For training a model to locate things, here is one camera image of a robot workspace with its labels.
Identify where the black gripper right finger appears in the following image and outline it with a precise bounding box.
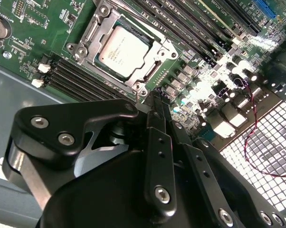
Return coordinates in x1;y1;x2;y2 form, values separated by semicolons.
158;92;286;228

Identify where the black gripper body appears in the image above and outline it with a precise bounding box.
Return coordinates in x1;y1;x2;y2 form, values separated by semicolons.
39;149;217;228

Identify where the silver CPU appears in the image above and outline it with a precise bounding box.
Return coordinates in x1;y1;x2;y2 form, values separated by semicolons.
94;25;155;80

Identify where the metal locking lever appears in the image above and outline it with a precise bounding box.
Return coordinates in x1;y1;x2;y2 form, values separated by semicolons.
134;92;149;113

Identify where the metal socket cover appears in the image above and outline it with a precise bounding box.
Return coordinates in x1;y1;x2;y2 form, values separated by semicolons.
74;4;178;90

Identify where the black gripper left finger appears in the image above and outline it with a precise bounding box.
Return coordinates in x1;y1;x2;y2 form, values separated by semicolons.
2;91;178;218

